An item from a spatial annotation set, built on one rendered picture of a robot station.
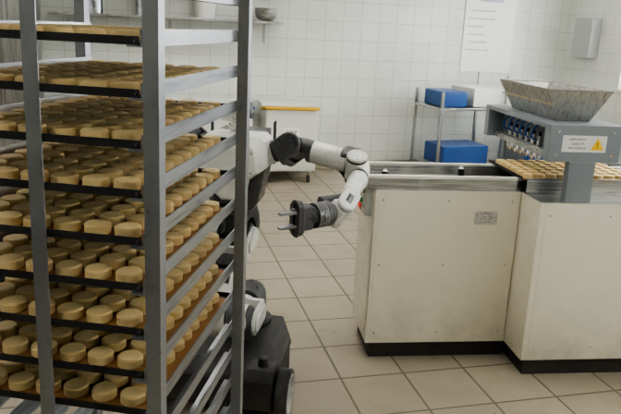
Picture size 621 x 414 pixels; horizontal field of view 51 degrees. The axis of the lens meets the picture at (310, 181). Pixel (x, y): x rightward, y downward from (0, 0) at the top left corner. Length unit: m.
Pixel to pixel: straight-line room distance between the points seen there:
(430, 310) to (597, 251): 0.79
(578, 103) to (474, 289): 0.97
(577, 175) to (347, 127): 4.48
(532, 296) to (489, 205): 0.45
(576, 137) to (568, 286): 0.68
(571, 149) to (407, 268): 0.89
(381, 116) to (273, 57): 1.37
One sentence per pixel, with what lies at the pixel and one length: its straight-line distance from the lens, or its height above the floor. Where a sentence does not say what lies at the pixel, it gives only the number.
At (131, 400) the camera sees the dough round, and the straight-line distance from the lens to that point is 1.43.
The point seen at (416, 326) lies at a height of 0.17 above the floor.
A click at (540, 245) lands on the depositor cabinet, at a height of 0.64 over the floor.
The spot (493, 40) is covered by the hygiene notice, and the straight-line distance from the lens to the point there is 7.80.
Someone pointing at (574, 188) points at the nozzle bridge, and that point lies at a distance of 3.05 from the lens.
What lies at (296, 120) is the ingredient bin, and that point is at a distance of 6.39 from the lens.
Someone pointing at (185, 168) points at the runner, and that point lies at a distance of 1.39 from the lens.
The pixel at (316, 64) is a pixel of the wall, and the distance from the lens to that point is 7.06.
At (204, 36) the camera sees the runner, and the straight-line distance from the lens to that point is 1.47.
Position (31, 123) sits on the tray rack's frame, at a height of 1.34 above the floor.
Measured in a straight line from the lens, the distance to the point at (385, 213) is 2.97.
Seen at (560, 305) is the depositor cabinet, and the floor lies 0.36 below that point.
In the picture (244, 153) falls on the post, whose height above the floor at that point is 1.19.
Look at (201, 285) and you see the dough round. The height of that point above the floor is 0.88.
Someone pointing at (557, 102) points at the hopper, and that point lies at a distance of 3.05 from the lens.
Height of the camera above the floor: 1.53
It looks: 13 degrees down
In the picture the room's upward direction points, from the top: 3 degrees clockwise
